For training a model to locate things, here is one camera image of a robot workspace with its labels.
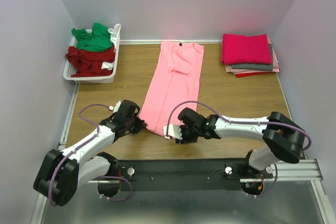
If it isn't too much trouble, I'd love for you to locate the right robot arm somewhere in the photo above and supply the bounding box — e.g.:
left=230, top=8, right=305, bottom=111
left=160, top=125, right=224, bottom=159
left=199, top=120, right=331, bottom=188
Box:
left=165, top=108, right=306, bottom=178

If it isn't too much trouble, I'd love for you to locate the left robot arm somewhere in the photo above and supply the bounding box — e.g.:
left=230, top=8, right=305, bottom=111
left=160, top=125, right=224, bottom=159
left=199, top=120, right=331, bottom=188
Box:
left=33, top=100, right=145, bottom=207

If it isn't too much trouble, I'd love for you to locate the folded red t shirt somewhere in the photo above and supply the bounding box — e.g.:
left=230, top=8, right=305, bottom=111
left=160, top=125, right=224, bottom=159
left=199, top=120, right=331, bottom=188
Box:
left=235, top=71, right=267, bottom=78

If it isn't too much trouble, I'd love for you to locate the dark red t shirt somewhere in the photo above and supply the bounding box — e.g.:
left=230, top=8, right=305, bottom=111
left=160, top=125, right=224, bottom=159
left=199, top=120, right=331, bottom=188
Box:
left=66, top=46, right=116, bottom=78

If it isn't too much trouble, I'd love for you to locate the white plastic basket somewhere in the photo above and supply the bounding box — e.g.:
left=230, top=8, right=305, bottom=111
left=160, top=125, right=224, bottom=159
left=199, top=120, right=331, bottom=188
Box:
left=63, top=41, right=120, bottom=84

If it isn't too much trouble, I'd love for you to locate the green t shirt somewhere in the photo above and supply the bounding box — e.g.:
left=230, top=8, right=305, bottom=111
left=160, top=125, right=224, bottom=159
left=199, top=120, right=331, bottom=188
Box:
left=71, top=23, right=113, bottom=52

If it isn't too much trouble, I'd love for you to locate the white garment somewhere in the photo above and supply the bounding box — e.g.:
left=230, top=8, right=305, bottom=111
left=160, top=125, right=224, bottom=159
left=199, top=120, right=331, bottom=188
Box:
left=108, top=24, right=121, bottom=45

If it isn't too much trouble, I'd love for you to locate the folded magenta t shirt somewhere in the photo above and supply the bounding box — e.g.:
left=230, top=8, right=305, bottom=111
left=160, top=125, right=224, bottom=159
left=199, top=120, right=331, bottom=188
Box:
left=221, top=34, right=272, bottom=65

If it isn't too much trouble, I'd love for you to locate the folded light pink t shirt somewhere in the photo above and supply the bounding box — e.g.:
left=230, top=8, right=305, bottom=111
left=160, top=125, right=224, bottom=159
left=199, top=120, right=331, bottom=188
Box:
left=225, top=38, right=280, bottom=74

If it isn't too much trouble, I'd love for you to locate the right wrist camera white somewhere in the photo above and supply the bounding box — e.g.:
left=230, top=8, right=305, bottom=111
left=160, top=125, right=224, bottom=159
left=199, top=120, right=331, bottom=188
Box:
left=163, top=124, right=182, bottom=140

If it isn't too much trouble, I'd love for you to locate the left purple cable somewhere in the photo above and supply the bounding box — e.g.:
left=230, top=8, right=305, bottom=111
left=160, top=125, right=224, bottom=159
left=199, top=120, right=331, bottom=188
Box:
left=48, top=103, right=113, bottom=207

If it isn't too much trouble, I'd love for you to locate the aluminium frame rail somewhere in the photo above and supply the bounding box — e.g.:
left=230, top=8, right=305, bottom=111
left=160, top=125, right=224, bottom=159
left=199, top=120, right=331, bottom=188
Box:
left=31, top=87, right=336, bottom=224

